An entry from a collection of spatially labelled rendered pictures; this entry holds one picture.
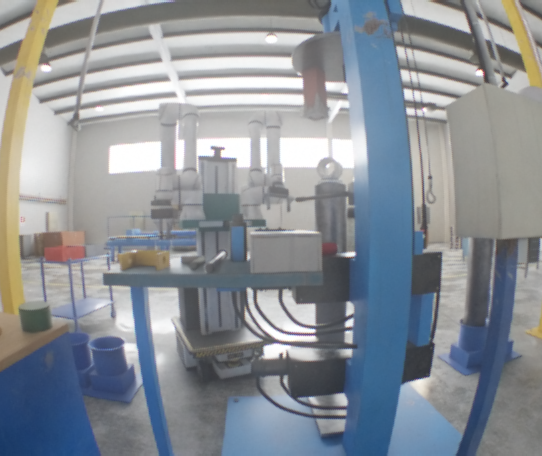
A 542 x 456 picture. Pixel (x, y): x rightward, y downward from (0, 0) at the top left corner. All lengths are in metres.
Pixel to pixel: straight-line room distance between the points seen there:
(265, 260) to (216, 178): 1.59
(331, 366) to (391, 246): 0.63
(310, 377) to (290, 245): 0.69
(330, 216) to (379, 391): 1.09
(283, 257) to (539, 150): 0.87
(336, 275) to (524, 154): 0.87
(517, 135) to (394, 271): 0.64
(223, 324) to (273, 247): 1.70
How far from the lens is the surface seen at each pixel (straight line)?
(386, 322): 1.17
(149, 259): 1.23
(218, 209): 2.37
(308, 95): 1.84
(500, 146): 0.83
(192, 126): 1.87
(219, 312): 2.56
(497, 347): 1.00
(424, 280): 1.49
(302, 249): 0.98
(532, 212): 0.90
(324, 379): 1.46
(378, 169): 1.11
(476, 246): 2.57
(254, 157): 2.14
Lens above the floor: 1.22
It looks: 1 degrees down
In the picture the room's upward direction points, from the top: 1 degrees counter-clockwise
